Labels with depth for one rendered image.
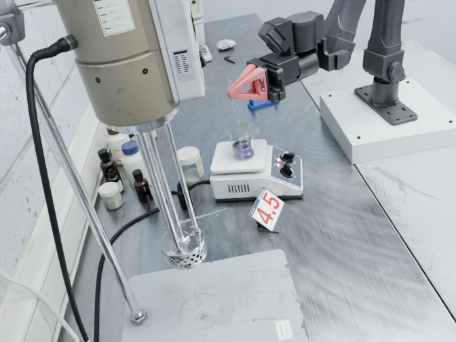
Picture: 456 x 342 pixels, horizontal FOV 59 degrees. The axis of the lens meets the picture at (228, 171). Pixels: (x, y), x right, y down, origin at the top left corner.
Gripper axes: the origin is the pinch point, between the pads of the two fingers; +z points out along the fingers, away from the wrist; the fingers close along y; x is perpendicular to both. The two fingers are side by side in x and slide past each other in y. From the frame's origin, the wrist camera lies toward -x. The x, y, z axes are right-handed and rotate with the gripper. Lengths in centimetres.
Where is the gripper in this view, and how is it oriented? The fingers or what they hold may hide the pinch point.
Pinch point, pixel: (232, 93)
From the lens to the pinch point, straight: 82.0
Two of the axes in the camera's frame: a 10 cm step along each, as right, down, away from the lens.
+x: 1.8, 8.0, 5.7
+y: 4.8, 4.4, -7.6
